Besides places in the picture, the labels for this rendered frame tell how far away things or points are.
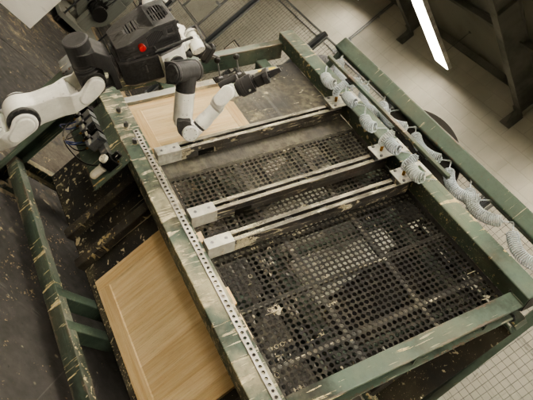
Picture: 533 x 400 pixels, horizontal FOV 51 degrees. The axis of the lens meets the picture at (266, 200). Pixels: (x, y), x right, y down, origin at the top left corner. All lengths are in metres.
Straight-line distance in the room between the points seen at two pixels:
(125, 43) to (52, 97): 0.41
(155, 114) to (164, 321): 1.13
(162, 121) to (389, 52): 6.98
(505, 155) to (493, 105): 0.86
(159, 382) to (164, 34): 1.52
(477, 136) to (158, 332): 6.30
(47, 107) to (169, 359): 1.24
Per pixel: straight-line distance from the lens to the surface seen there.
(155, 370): 2.64
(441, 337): 2.36
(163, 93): 3.24
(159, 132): 3.01
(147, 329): 2.71
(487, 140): 8.16
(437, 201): 2.77
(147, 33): 2.57
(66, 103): 2.70
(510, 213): 3.16
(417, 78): 9.15
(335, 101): 3.17
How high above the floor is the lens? 1.52
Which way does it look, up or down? 7 degrees down
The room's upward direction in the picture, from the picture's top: 51 degrees clockwise
